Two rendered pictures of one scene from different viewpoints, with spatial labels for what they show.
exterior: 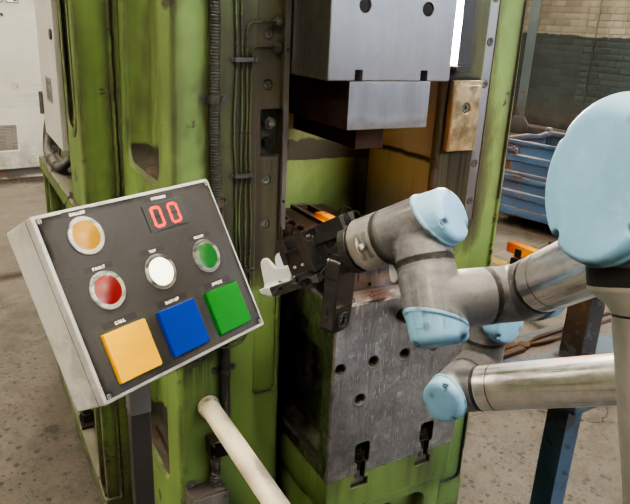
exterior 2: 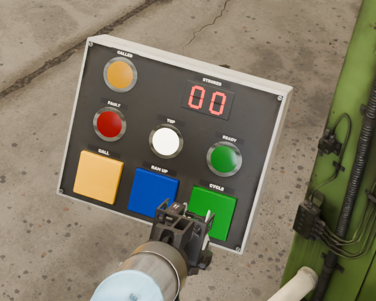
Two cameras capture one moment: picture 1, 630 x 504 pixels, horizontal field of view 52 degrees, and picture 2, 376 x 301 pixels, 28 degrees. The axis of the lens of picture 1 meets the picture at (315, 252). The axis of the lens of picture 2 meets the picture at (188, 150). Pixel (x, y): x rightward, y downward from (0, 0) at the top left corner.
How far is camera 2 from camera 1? 1.02 m
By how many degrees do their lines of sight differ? 62
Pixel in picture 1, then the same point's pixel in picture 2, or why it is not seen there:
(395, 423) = not seen: outside the picture
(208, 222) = (252, 133)
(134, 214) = (176, 82)
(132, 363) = (88, 185)
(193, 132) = (373, 34)
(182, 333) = (145, 198)
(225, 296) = (211, 203)
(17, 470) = not seen: hidden behind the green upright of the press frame
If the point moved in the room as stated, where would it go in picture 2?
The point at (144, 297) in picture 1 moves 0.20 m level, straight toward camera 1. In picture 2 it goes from (136, 150) to (22, 192)
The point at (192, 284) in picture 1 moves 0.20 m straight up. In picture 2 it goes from (189, 171) to (200, 76)
